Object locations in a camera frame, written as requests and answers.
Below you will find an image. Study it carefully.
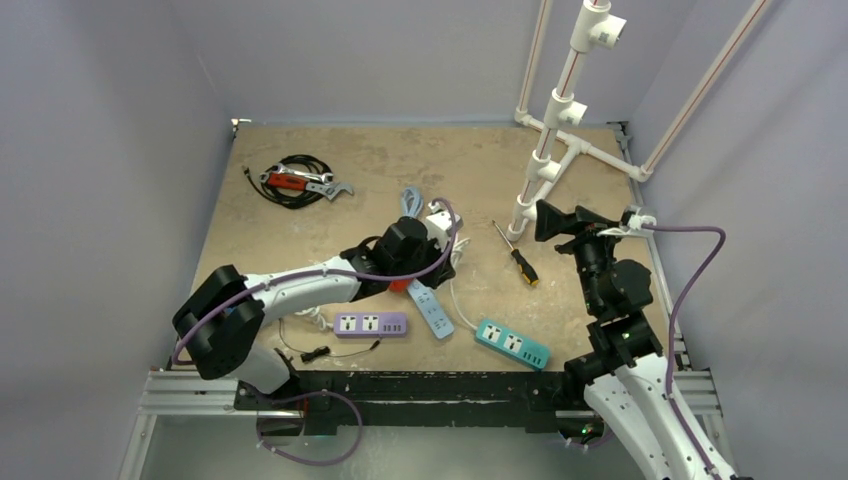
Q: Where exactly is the white cord of purple strip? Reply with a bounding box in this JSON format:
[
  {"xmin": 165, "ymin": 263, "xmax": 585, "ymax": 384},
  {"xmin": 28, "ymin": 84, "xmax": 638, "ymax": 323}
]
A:
[{"xmin": 294, "ymin": 305, "xmax": 336, "ymax": 333}]

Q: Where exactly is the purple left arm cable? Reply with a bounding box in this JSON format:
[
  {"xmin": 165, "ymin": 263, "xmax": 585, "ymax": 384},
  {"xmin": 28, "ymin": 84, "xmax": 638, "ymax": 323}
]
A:
[{"xmin": 170, "ymin": 197, "xmax": 462, "ymax": 367}]

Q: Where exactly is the white power cord bundle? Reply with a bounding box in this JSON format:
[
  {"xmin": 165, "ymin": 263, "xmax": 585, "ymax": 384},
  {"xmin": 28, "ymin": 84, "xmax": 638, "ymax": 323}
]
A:
[{"xmin": 447, "ymin": 225, "xmax": 480, "ymax": 333}]

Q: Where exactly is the red cube socket adapter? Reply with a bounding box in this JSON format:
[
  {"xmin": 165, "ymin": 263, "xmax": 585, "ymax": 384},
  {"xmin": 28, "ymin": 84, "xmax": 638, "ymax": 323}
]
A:
[{"xmin": 388, "ymin": 280, "xmax": 411, "ymax": 293}]

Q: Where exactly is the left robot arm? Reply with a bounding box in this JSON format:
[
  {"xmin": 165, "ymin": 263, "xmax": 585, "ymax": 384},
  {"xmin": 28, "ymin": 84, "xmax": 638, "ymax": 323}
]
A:
[{"xmin": 172, "ymin": 217, "xmax": 457, "ymax": 409}]

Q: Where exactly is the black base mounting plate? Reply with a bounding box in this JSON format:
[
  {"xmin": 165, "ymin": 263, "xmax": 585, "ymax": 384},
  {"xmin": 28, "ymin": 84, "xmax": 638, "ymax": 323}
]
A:
[{"xmin": 234, "ymin": 371, "xmax": 604, "ymax": 442}]

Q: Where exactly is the coiled black cable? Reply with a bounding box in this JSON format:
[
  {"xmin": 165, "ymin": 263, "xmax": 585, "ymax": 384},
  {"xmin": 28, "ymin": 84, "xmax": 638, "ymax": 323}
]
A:
[{"xmin": 243, "ymin": 154, "xmax": 334, "ymax": 211}]

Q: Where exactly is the red handled adjustable wrench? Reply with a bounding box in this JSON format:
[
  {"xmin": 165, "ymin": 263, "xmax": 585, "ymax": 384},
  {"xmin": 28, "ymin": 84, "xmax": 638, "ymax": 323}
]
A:
[{"xmin": 259, "ymin": 164, "xmax": 355, "ymax": 201}]

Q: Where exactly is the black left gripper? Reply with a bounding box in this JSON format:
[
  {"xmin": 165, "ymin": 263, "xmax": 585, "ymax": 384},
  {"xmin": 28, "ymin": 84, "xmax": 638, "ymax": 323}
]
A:
[{"xmin": 391, "ymin": 230, "xmax": 454, "ymax": 289}]

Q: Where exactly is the light blue power strip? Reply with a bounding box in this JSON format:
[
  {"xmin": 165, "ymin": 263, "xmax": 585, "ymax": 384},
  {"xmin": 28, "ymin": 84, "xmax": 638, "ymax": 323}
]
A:
[{"xmin": 407, "ymin": 280, "xmax": 455, "ymax": 340}]

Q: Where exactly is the teal power strip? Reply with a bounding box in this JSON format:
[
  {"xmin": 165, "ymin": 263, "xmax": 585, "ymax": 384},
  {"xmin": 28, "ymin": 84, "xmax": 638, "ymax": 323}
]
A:
[{"xmin": 475, "ymin": 319, "xmax": 550, "ymax": 371}]

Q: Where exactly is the yellow black screwdriver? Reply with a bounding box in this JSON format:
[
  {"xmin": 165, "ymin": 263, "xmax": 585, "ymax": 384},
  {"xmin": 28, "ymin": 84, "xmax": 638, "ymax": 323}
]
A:
[{"xmin": 491, "ymin": 220, "xmax": 539, "ymax": 286}]

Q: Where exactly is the white cube power socket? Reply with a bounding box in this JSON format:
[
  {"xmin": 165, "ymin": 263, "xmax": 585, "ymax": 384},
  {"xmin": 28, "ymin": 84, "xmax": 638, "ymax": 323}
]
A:
[{"xmin": 423, "ymin": 210, "xmax": 464, "ymax": 251}]

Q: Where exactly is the purple power strip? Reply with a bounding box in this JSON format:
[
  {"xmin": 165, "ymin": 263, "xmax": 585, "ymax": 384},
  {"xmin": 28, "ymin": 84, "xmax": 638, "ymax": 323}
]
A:
[{"xmin": 333, "ymin": 312, "xmax": 408, "ymax": 338}]

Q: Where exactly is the light blue coiled cord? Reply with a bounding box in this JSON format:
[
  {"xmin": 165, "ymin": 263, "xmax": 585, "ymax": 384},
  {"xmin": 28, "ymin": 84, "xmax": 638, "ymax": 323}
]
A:
[{"xmin": 399, "ymin": 186, "xmax": 425, "ymax": 220}]

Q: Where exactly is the small black connector wire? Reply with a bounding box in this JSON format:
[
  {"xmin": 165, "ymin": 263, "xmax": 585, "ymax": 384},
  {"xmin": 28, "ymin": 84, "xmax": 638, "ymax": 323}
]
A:
[{"xmin": 278, "ymin": 319, "xmax": 382, "ymax": 364}]

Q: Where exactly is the white PVC pipe frame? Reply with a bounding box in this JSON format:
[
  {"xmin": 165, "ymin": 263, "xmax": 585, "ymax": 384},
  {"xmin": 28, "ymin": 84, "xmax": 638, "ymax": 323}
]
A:
[{"xmin": 506, "ymin": 0, "xmax": 773, "ymax": 241}]

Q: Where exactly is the aluminium frame rail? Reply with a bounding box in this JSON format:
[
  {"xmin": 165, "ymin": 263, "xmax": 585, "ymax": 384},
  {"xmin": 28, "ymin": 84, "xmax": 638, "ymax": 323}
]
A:
[{"xmin": 119, "ymin": 358, "xmax": 734, "ymax": 479}]

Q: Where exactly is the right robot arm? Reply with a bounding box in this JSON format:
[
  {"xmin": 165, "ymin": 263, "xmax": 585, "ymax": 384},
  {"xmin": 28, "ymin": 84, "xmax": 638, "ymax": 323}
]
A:
[{"xmin": 534, "ymin": 200, "xmax": 738, "ymax": 479}]

